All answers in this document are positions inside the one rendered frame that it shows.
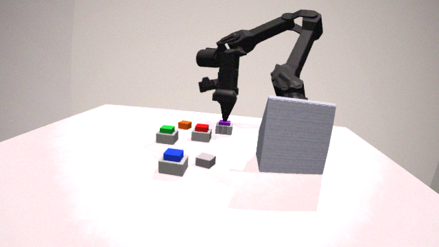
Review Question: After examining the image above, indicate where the orange block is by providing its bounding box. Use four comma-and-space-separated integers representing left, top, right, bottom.
178, 120, 191, 130

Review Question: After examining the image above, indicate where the blue button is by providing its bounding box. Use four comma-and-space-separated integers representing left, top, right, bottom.
158, 148, 189, 177

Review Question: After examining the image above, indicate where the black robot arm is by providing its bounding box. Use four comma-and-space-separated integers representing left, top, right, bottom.
196, 9, 323, 100

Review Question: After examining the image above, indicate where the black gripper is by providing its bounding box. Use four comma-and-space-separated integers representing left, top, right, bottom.
212, 69, 239, 121

